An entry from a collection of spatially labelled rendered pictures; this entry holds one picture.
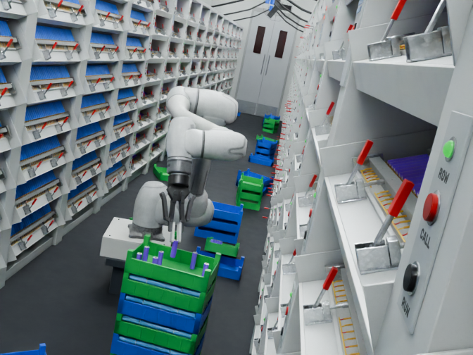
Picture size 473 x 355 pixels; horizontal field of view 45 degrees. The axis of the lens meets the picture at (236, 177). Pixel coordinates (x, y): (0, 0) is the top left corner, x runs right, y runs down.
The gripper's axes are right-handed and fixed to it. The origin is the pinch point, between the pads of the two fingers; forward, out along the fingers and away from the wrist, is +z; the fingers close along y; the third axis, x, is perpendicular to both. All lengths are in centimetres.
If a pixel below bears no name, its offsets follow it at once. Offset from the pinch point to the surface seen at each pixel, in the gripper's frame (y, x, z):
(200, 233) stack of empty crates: -73, -183, -17
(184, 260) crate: -9.2, -16.8, 9.0
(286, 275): -17, 51, 14
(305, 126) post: -55, -7, -48
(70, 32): 32, -103, -110
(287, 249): -24.1, 37.8, 6.2
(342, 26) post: -25, 66, -54
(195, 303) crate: -8.3, 0.6, 24.2
